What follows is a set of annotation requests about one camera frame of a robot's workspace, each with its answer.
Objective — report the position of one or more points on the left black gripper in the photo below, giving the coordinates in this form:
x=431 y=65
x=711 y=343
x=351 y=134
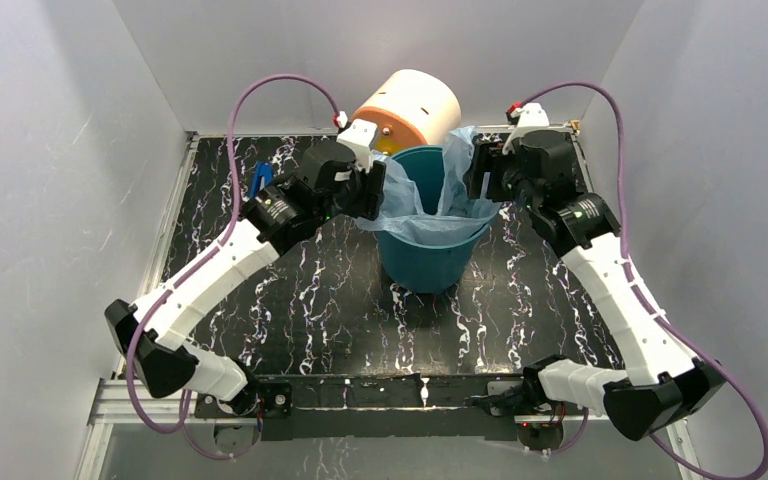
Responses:
x=371 y=193

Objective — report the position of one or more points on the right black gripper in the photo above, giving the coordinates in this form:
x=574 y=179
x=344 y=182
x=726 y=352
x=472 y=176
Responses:
x=485 y=157

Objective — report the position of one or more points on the light blue plastic bag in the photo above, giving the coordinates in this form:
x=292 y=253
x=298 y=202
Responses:
x=425 y=196

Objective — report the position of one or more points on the teal plastic trash bin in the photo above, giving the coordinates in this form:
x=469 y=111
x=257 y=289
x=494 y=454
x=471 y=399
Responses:
x=425 y=269

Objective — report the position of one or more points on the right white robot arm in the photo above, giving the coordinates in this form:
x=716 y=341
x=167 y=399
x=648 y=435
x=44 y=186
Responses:
x=663 y=381

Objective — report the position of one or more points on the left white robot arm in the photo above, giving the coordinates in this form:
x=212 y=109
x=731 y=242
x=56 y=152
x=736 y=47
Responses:
x=152 y=332

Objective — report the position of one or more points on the white drawer box orange front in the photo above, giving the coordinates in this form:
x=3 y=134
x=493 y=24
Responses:
x=411 y=108

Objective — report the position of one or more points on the blue stapler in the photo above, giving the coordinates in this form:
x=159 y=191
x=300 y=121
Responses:
x=262 y=176

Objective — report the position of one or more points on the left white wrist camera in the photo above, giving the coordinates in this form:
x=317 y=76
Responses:
x=360 y=136

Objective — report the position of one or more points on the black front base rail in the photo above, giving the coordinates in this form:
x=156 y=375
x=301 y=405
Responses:
x=496 y=407

